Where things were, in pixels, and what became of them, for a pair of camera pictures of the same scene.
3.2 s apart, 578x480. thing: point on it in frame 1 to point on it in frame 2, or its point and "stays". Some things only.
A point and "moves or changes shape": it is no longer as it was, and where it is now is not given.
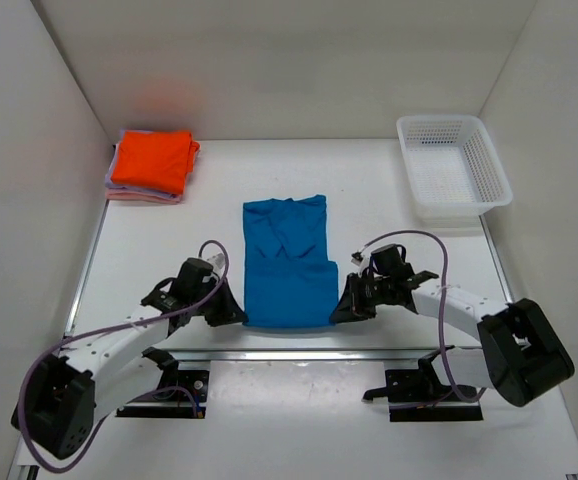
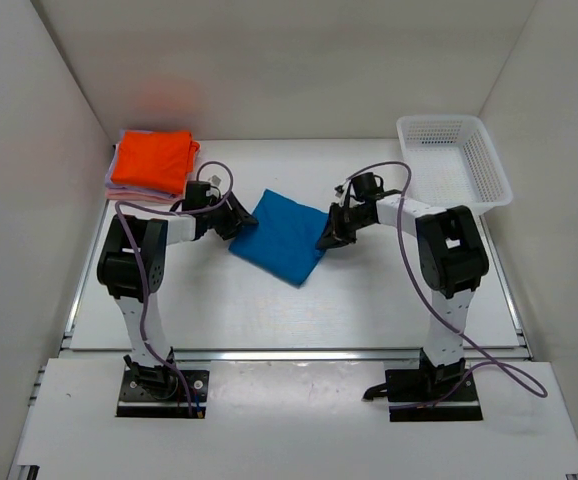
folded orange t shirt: (155, 159) stays
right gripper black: (351, 305) to (335, 235)
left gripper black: (230, 311) to (237, 218)
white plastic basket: (456, 173) stays
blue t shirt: (289, 279) moves or changes shape
